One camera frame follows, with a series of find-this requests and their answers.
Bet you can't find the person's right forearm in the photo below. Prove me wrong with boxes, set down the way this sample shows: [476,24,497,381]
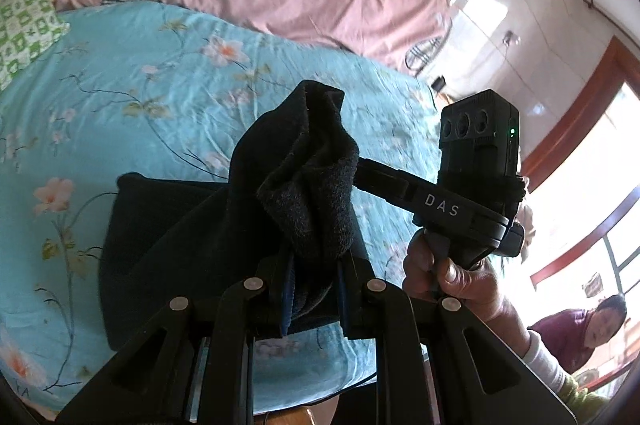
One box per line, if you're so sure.
[520,329,618,412]

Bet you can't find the blue floral bedsheet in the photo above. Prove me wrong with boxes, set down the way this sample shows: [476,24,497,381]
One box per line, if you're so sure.
[0,2,451,421]

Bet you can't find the person's right hand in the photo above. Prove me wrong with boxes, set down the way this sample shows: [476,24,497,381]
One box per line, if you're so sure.
[401,232,530,332]

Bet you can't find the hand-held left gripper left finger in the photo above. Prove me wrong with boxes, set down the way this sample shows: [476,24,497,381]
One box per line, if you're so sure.
[57,254,297,425]

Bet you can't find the brown wooden window frame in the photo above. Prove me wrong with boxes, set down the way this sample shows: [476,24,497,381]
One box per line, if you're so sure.
[517,35,640,293]

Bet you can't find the green patterned pillow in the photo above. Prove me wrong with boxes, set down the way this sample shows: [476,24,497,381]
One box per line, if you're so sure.
[0,0,71,90]

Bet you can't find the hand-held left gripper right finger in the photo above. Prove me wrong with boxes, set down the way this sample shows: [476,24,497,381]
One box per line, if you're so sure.
[337,254,577,425]

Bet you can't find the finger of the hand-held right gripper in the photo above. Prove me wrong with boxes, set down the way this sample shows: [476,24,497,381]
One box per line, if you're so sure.
[351,157,427,216]

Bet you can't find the black pants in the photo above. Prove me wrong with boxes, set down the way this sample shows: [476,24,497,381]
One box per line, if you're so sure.
[97,80,373,353]

